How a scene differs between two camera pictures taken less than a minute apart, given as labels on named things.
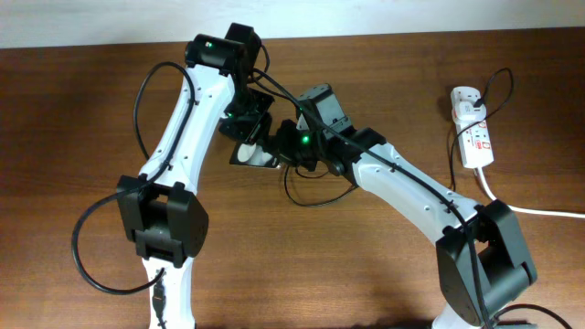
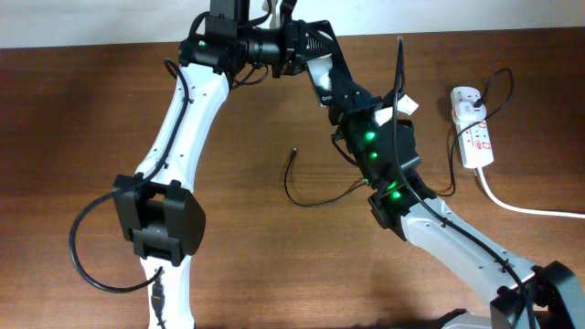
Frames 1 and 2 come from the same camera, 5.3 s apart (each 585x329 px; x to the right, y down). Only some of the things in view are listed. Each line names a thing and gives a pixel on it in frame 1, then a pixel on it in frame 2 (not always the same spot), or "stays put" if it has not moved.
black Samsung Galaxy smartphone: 253,154 -> 320,68
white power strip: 473,135 stays put
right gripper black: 280,144 -> 358,102
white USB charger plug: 465,111 stays put
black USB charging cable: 452,150 stays put
